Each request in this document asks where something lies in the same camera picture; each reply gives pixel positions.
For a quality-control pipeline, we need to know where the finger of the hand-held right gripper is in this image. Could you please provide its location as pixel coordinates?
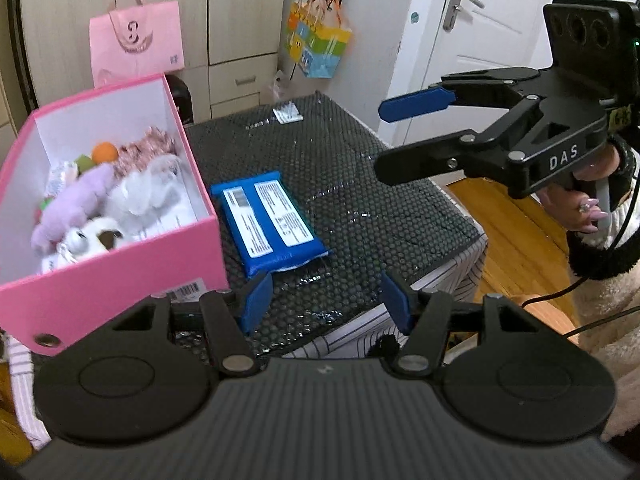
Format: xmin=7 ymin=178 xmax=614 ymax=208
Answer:
xmin=373 ymin=95 xmax=543 ymax=187
xmin=378 ymin=67 xmax=542 ymax=124

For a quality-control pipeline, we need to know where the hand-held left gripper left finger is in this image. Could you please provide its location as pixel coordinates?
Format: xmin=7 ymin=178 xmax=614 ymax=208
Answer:
xmin=112 ymin=272 xmax=274 ymax=379

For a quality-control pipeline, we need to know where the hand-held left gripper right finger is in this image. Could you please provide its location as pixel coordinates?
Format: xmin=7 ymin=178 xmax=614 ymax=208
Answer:
xmin=379 ymin=272 xmax=522 ymax=377

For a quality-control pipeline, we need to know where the blue wet wipes packet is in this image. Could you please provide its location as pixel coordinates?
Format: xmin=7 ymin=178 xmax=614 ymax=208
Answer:
xmin=210 ymin=171 xmax=334 ymax=279

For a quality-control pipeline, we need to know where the pink cardboard box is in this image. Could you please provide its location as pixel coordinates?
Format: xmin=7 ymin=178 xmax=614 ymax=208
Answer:
xmin=0 ymin=72 xmax=231 ymax=359

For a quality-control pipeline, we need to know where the white mesh bath sponge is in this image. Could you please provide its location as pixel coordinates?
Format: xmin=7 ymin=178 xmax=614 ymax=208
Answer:
xmin=107 ymin=155 xmax=184 ymax=231

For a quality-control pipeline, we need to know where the floral fabric scrunchie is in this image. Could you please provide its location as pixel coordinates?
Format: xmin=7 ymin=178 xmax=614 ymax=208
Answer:
xmin=115 ymin=127 xmax=176 ymax=176

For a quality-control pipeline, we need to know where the purple plush toy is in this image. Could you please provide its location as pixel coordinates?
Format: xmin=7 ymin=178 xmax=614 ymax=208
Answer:
xmin=31 ymin=162 xmax=116 ymax=251

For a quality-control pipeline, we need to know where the orange ball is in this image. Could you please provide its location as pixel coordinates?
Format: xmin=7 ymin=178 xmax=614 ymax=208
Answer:
xmin=91 ymin=142 xmax=120 ymax=165

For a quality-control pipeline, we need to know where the person's right hand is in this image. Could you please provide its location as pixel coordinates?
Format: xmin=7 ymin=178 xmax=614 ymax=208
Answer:
xmin=537 ymin=141 xmax=624 ymax=234

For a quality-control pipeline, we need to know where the striped table cloth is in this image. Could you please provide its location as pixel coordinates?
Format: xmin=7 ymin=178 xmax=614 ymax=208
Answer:
xmin=0 ymin=234 xmax=489 ymax=452

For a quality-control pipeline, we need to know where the white door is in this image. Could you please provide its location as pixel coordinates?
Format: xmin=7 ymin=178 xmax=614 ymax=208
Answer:
xmin=377 ymin=0 xmax=567 ymax=149

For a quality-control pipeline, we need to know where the colourful gift bag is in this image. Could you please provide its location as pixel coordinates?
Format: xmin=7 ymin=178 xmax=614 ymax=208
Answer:
xmin=284 ymin=0 xmax=354 ymax=80

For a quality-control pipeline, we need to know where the printed paper sheet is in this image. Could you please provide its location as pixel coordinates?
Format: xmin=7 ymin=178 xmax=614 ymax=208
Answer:
xmin=135 ymin=199 xmax=199 ymax=241

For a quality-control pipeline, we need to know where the small white sachet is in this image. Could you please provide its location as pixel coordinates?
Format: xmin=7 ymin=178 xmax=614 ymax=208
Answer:
xmin=273 ymin=102 xmax=304 ymax=124

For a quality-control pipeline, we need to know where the crumpled clear plastic bag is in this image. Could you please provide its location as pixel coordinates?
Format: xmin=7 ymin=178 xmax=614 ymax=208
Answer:
xmin=270 ymin=70 xmax=290 ymax=102

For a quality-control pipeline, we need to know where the person's cream fleece clothing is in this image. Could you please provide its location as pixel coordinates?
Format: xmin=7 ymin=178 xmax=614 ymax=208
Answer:
xmin=570 ymin=260 xmax=640 ymax=443

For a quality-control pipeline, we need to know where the beige wardrobe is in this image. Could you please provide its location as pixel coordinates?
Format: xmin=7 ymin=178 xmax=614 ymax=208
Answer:
xmin=20 ymin=0 xmax=292 ymax=127

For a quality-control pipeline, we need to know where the black suitcase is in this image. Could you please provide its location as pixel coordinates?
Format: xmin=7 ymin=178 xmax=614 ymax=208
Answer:
xmin=165 ymin=74 xmax=194 ymax=126

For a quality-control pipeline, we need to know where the pink paper bag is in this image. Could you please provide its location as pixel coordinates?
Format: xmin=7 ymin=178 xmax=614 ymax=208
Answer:
xmin=89 ymin=0 xmax=185 ymax=89

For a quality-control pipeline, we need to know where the black cable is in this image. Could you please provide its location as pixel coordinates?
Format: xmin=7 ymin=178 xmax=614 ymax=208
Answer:
xmin=520 ymin=162 xmax=640 ymax=337

